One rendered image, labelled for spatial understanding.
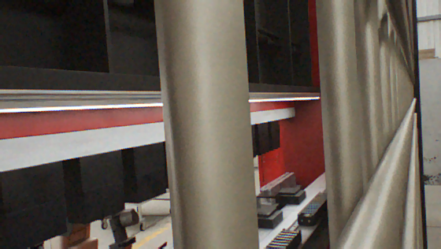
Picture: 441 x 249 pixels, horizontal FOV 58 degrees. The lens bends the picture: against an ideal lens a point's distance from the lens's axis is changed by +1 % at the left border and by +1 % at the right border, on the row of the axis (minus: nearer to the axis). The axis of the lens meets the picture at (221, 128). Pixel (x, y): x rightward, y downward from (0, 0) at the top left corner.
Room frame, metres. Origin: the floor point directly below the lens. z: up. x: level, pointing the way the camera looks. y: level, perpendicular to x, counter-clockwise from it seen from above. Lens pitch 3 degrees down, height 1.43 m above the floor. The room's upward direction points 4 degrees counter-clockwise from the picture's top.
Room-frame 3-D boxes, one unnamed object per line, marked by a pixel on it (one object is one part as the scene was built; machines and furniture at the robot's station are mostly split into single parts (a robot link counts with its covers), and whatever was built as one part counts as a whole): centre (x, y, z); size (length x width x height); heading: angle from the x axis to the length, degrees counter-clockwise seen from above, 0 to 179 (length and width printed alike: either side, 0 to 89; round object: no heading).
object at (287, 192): (1.82, -0.23, 1.01); 0.26 x 0.12 x 0.05; 64
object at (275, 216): (1.51, -0.07, 1.01); 0.26 x 0.12 x 0.05; 64
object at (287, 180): (2.39, -0.33, 0.92); 0.50 x 0.06 x 0.10; 154
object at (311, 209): (1.54, -0.35, 1.02); 0.37 x 0.06 x 0.04; 154
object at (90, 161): (1.03, 0.35, 1.26); 0.15 x 0.09 x 0.17; 154
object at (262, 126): (2.10, -0.19, 1.26); 0.15 x 0.09 x 0.17; 154
